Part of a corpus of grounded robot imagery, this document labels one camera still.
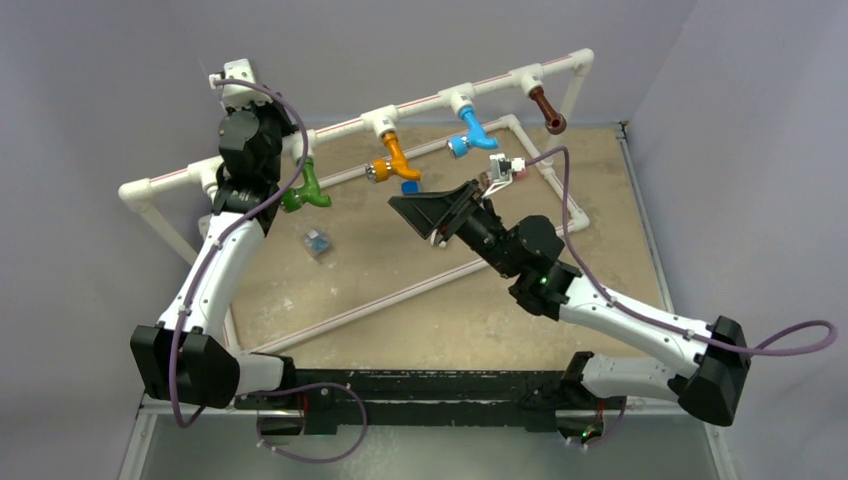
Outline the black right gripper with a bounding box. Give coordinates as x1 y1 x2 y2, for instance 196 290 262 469
388 180 520 279

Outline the orange faucet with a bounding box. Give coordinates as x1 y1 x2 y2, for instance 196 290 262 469
365 131 421 183

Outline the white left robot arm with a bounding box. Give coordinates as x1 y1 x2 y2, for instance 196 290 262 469
130 103 298 409

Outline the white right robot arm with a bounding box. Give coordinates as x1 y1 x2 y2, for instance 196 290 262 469
388 180 751 427

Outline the small blue cap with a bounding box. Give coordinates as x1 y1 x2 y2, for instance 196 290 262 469
401 181 421 196

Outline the blue faucet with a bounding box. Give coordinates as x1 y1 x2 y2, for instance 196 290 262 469
446 105 499 159

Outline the clear blue plastic packet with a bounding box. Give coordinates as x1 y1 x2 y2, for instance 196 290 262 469
302 229 332 259

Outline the green faucet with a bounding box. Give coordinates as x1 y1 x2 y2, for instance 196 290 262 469
281 156 332 213

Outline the brown faucet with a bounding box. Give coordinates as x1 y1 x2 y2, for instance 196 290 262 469
527 86 567 135

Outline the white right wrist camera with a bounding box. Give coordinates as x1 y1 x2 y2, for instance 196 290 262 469
479 153 527 198

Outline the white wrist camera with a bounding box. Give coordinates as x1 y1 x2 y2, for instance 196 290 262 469
479 153 527 198
208 58 272 111

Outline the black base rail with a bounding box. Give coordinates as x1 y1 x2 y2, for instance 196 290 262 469
142 367 723 439

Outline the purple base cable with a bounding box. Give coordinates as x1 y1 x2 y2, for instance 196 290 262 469
254 382 370 466

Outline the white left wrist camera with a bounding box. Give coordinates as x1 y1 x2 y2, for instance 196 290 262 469
208 58 272 111

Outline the white PVC pipe frame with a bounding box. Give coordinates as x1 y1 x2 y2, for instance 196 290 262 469
118 48 594 354

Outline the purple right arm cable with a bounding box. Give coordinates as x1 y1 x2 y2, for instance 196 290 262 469
523 146 839 359

